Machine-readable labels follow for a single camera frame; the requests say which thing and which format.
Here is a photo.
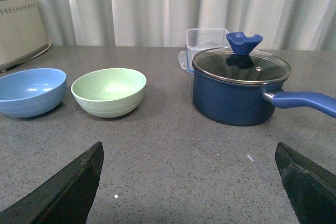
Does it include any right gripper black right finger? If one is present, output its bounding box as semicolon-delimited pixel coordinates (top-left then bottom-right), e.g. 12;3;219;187
275;142;335;223

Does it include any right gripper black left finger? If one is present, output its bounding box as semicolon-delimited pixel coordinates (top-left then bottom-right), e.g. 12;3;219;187
1;142;104;223

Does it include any green bowl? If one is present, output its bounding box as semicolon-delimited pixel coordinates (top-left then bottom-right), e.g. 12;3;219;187
71;68;146;118

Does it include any blue bowl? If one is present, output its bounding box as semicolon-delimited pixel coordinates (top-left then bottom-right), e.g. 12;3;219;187
1;68;67;118

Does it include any dark blue saucepan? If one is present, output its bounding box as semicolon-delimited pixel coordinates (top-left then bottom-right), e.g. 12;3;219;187
193;70;335;126

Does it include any glass pot lid blue knob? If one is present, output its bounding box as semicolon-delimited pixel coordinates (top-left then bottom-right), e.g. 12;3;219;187
192;32;291;85

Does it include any cream two-slot toaster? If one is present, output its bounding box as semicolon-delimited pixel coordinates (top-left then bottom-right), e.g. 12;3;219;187
1;0;51;72

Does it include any white curtain backdrop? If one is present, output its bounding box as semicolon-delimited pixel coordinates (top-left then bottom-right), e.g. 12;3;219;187
37;0;335;50

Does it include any clear plastic food container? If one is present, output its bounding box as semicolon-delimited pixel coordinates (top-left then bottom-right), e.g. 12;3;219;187
178;28;230;74

